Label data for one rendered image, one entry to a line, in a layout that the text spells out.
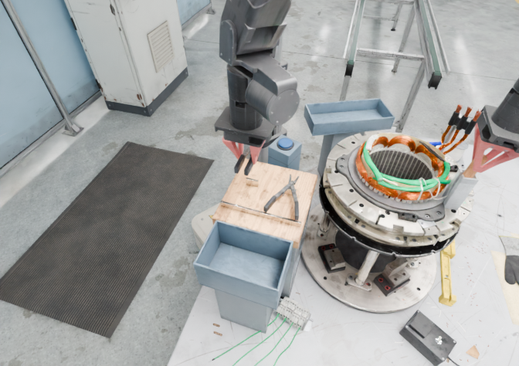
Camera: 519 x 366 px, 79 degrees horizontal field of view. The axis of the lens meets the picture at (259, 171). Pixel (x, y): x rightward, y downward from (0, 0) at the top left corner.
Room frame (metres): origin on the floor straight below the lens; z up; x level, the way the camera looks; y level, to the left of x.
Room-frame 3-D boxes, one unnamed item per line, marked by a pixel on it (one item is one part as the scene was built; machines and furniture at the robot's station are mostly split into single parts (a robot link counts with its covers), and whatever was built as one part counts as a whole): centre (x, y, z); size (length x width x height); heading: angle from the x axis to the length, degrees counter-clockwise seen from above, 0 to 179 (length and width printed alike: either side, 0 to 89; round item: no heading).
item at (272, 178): (0.47, -0.02, 1.05); 0.20 x 0.19 x 0.02; 161
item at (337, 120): (0.81, -0.27, 0.92); 0.25 x 0.11 x 0.28; 98
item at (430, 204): (0.50, -0.31, 1.05); 0.22 x 0.22 x 0.12
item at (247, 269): (0.32, 0.03, 0.92); 0.17 x 0.11 x 0.28; 71
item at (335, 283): (0.50, -0.31, 0.80); 0.39 x 0.39 x 0.01
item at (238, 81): (0.45, 0.02, 1.36); 0.07 x 0.06 x 0.07; 36
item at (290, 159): (0.68, -0.07, 0.91); 0.07 x 0.07 x 0.25; 54
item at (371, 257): (0.39, -0.27, 0.91); 0.02 x 0.02 x 0.21
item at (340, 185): (0.50, -0.31, 1.09); 0.32 x 0.32 x 0.01
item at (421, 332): (0.25, -0.40, 0.81); 0.10 x 0.06 x 0.06; 41
